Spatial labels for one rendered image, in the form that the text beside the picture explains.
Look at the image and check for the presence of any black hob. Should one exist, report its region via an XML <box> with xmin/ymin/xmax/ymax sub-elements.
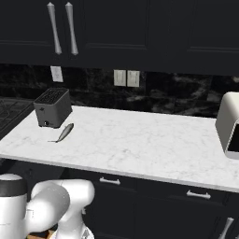
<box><xmin>0</xmin><ymin>96</ymin><xmax>35</xmax><ymax>140</ymax></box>

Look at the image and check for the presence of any silver drawer handle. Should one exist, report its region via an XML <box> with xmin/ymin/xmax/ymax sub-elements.
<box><xmin>186</xmin><ymin>190</ymin><xmax>212</xmax><ymax>200</ymax></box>
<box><xmin>98</xmin><ymin>176</ymin><xmax>121</xmax><ymax>186</ymax></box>

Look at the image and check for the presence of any grey fish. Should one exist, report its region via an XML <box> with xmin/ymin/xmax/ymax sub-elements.
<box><xmin>47</xmin><ymin>122</ymin><xmax>75</xmax><ymax>144</ymax></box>

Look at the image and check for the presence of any black base cupboard door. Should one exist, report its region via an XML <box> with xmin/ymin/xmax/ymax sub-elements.
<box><xmin>83</xmin><ymin>183</ymin><xmax>138</xmax><ymax>239</ymax></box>
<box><xmin>134</xmin><ymin>195</ymin><xmax>230</xmax><ymax>239</ymax></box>

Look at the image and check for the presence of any white wall socket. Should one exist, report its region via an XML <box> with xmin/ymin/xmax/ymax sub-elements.
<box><xmin>49</xmin><ymin>65</ymin><xmax>64</xmax><ymax>83</ymax></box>

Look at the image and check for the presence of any dark grey toaster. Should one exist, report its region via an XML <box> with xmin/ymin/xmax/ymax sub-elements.
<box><xmin>33</xmin><ymin>87</ymin><xmax>74</xmax><ymax>129</ymax></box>

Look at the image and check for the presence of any white microwave oven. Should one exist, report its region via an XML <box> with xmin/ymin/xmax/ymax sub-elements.
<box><xmin>215</xmin><ymin>91</ymin><xmax>239</xmax><ymax>161</ymax></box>

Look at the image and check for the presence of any silver base cupboard handle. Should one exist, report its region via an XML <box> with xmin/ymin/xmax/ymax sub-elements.
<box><xmin>218</xmin><ymin>217</ymin><xmax>235</xmax><ymax>239</ymax></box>

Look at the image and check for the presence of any black wall cupboard door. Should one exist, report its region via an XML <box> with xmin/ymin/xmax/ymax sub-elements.
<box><xmin>61</xmin><ymin>0</ymin><xmax>169</xmax><ymax>73</ymax></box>
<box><xmin>166</xmin><ymin>0</ymin><xmax>239</xmax><ymax>77</ymax></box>
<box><xmin>0</xmin><ymin>0</ymin><xmax>63</xmax><ymax>67</ymax></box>

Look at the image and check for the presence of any black drawer front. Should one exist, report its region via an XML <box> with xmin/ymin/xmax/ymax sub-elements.
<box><xmin>63</xmin><ymin>167</ymin><xmax>138</xmax><ymax>192</ymax></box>
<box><xmin>135</xmin><ymin>178</ymin><xmax>230</xmax><ymax>207</ymax></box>

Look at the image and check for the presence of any white wall switch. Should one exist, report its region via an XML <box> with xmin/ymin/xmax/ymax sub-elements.
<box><xmin>126</xmin><ymin>70</ymin><xmax>141</xmax><ymax>89</ymax></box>
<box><xmin>113</xmin><ymin>69</ymin><xmax>127</xmax><ymax>88</ymax></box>

